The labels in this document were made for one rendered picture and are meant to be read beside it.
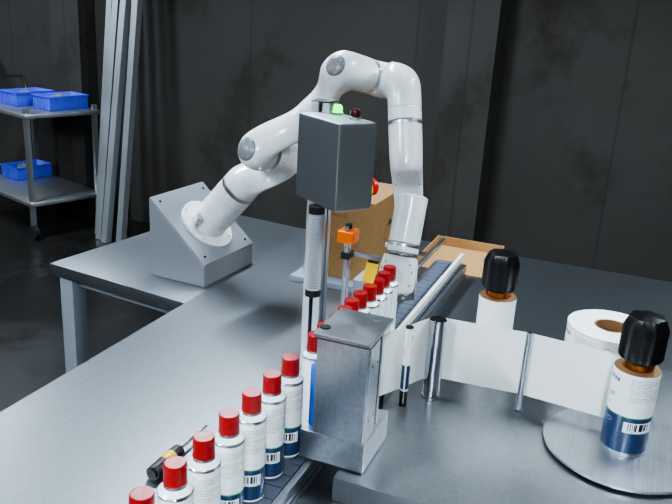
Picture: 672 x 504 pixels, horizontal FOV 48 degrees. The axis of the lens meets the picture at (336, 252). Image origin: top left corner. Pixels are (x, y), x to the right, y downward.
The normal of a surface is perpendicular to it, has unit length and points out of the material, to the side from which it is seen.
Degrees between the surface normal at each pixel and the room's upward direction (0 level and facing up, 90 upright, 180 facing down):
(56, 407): 0
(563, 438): 0
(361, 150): 90
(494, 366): 90
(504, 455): 0
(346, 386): 90
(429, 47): 90
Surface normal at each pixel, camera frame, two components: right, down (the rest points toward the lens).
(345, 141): 0.54, 0.29
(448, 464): 0.06, -0.95
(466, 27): -0.49, 0.25
